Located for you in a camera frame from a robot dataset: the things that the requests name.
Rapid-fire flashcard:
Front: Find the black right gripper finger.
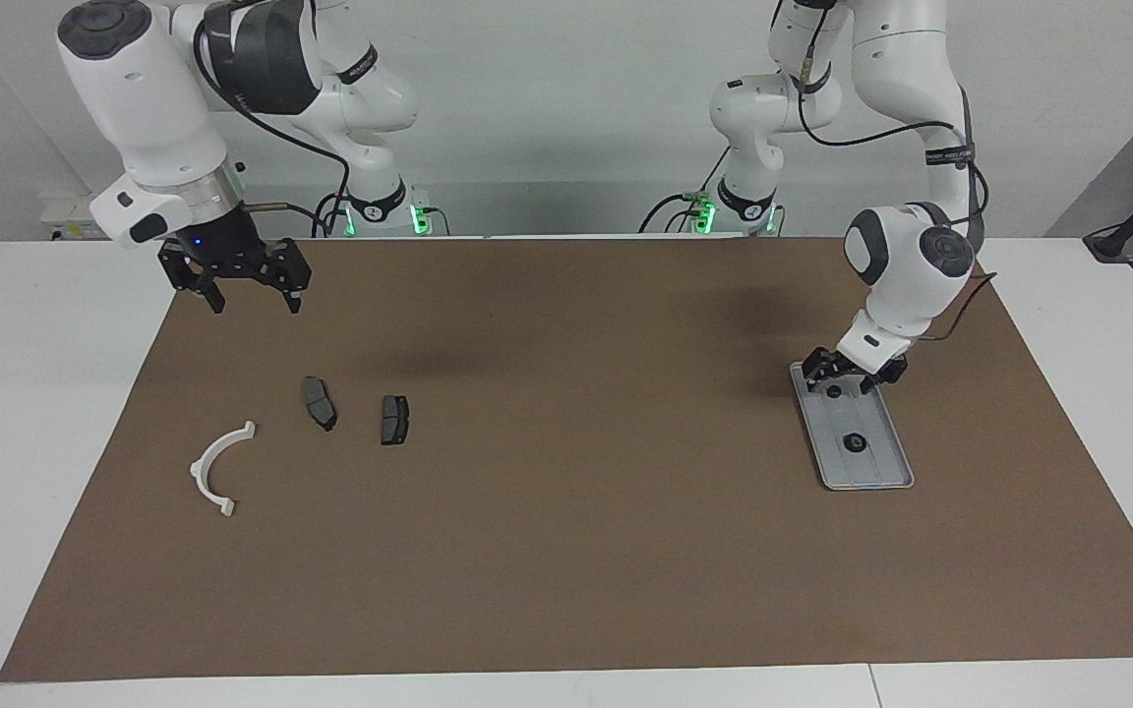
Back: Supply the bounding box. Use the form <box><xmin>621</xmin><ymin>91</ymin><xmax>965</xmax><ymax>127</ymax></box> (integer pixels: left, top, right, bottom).
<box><xmin>262</xmin><ymin>238</ymin><xmax>313</xmax><ymax>316</ymax></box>
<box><xmin>159</xmin><ymin>241</ymin><xmax>227</xmax><ymax>316</ymax></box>

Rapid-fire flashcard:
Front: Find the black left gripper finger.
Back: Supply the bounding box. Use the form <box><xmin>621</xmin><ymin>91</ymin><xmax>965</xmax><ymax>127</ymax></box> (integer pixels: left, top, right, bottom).
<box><xmin>801</xmin><ymin>347</ymin><xmax>838</xmax><ymax>394</ymax></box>
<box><xmin>862</xmin><ymin>359</ymin><xmax>909</xmax><ymax>396</ymax></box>

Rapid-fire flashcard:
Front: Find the silver metal tray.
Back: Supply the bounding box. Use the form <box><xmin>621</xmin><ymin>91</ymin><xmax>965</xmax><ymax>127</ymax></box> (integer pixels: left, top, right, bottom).
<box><xmin>789</xmin><ymin>361</ymin><xmax>916</xmax><ymax>492</ymax></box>

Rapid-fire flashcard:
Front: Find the long grey brake pad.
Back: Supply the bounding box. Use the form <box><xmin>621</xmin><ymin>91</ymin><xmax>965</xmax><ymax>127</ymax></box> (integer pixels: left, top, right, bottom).
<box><xmin>302</xmin><ymin>376</ymin><xmax>338</xmax><ymax>433</ymax></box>

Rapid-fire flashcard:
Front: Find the white power strip box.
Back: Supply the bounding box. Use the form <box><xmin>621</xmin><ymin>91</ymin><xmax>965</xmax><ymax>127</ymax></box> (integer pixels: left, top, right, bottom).
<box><xmin>40</xmin><ymin>194</ymin><xmax>125</xmax><ymax>242</ymax></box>

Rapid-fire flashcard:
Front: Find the brown table mat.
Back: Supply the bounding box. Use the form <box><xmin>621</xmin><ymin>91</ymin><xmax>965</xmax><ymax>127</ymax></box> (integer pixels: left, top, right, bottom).
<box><xmin>0</xmin><ymin>236</ymin><xmax>1133</xmax><ymax>682</ymax></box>

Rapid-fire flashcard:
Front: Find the black base cable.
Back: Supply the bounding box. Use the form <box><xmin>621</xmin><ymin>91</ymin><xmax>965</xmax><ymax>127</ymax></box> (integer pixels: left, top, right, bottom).
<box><xmin>638</xmin><ymin>147</ymin><xmax>730</xmax><ymax>234</ymax></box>
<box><xmin>311</xmin><ymin>190</ymin><xmax>351</xmax><ymax>237</ymax></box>

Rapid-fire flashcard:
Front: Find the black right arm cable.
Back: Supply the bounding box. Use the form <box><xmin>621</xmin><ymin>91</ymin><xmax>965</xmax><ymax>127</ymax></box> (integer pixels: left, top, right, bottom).
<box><xmin>193</xmin><ymin>10</ymin><xmax>351</xmax><ymax>239</ymax></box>

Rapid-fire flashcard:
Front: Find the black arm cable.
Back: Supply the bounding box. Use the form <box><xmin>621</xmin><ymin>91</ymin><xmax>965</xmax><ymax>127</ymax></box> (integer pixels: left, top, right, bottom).
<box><xmin>193</xmin><ymin>10</ymin><xmax>351</xmax><ymax>239</ymax></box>
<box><xmin>793</xmin><ymin>49</ymin><xmax>1000</xmax><ymax>343</ymax></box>

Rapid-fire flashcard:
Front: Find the white semicircular bracket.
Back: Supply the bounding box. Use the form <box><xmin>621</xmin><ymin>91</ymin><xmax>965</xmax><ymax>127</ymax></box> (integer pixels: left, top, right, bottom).
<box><xmin>189</xmin><ymin>421</ymin><xmax>258</xmax><ymax>518</ymax></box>

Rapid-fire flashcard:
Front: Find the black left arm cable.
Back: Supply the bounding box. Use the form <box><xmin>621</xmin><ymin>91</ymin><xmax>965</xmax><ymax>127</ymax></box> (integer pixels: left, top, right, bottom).
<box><xmin>793</xmin><ymin>49</ymin><xmax>1000</xmax><ymax>343</ymax></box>

